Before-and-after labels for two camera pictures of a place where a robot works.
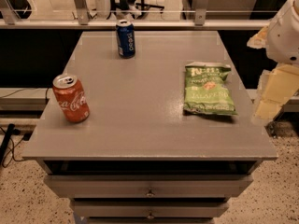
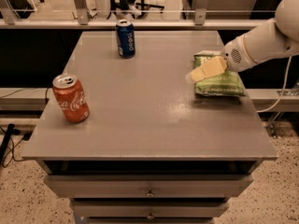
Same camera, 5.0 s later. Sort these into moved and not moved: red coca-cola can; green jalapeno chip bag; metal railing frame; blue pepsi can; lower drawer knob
Moved: green jalapeno chip bag
Not moved: blue pepsi can; red coca-cola can; lower drawer knob; metal railing frame
